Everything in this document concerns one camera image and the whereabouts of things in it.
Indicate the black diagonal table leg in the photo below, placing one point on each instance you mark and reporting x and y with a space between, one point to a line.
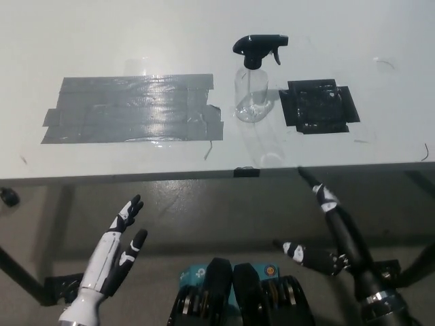
23 271
416 263

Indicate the black spray trigger lid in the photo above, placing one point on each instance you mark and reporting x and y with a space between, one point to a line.
256 45

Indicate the black round table foot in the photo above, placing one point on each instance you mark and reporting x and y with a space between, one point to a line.
8 196

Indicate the teal box top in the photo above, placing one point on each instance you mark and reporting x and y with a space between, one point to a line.
193 273

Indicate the clear plastic bottle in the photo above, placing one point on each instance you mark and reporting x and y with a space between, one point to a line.
252 91

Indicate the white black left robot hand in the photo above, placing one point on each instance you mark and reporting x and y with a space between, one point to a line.
102 258

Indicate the black ribbed robot body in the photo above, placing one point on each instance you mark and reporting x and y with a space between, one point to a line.
248 292

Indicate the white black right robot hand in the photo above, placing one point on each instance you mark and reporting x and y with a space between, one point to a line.
350 244

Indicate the grey duct tape patch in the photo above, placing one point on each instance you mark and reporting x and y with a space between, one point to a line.
132 108

